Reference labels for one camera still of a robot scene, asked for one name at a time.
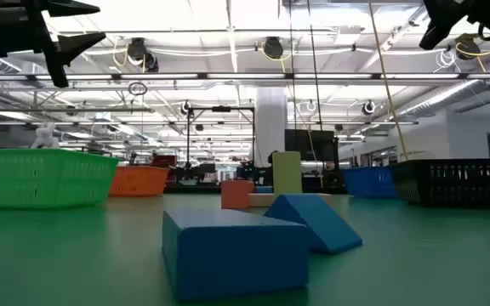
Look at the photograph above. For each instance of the long natural wood block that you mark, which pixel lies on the long natural wood block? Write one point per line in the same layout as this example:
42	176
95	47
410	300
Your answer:
260	200

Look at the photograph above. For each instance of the blue triangular block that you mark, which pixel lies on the blue triangular block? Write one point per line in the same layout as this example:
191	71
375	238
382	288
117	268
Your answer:
321	221

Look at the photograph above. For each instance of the white figure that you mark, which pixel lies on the white figure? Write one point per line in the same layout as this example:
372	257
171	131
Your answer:
45	137

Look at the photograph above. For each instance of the red-orange cube block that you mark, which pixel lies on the red-orange cube block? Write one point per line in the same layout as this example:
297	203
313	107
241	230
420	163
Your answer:
236	194

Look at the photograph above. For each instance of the black monitor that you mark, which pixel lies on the black monitor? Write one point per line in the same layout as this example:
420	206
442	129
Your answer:
311	144

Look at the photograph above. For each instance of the small blue block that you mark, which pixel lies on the small blue block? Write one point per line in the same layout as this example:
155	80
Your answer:
264	189

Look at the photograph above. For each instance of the white building column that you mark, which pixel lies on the white building column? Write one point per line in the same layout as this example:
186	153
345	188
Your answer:
270	123

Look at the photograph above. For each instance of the orange plastic basket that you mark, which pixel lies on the orange plastic basket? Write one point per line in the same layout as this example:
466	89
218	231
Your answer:
138	180

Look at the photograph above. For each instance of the blue plastic basket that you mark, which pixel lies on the blue plastic basket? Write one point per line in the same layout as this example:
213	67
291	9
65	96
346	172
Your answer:
370	182

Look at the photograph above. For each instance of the yellow-green cylinder block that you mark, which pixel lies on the yellow-green cylinder block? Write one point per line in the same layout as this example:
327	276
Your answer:
286	172

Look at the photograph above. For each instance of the blue rectangular block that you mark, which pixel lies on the blue rectangular block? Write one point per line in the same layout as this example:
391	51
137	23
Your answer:
236	255

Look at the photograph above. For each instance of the black metal gantry frame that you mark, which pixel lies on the black metal gantry frame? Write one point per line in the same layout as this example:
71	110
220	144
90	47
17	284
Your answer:
188	136

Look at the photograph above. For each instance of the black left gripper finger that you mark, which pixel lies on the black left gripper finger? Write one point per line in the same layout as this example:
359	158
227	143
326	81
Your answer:
70	8
75	44

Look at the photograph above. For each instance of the green plastic basket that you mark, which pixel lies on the green plastic basket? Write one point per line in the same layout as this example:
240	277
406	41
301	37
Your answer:
36	178

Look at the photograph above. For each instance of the red machine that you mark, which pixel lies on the red machine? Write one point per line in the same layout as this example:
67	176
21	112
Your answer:
164	160

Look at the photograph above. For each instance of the black plastic basket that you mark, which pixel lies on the black plastic basket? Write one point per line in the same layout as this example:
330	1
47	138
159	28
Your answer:
457	183

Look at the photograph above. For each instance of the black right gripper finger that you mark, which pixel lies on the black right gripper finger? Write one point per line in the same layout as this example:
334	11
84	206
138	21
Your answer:
436	34

